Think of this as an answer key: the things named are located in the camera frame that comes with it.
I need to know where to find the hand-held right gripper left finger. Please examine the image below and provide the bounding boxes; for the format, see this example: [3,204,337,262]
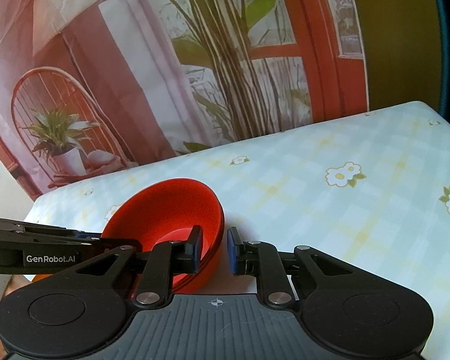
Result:
[65,226,203,307]

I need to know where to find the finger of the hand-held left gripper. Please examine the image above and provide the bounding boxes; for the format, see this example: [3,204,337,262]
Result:
[75,237,144,263]
[0,217,103,246]

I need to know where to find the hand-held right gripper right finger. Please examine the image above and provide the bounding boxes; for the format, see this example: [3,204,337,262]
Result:
[227,227,364,307]

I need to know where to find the floral checked tablecloth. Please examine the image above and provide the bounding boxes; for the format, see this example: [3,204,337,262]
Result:
[22,101,450,360]

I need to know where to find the wall poster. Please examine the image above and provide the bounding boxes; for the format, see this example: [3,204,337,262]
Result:
[0,0,369,202]

